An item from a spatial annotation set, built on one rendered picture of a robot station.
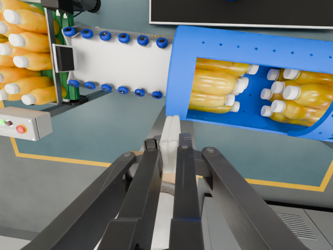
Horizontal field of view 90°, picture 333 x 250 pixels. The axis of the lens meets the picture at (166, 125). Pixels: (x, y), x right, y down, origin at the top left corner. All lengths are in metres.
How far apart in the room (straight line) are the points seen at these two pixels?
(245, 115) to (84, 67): 0.71
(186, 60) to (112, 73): 0.44
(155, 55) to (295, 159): 1.89
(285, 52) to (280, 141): 1.62
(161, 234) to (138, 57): 0.67
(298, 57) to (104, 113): 1.75
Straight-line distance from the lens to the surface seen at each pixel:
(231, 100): 0.57
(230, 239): 1.90
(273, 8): 1.66
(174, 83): 0.43
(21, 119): 0.90
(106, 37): 0.76
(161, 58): 0.74
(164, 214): 0.68
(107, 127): 2.01
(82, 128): 2.17
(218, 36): 0.49
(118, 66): 0.79
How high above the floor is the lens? 1.66
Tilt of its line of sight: 68 degrees down
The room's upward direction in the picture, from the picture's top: 161 degrees counter-clockwise
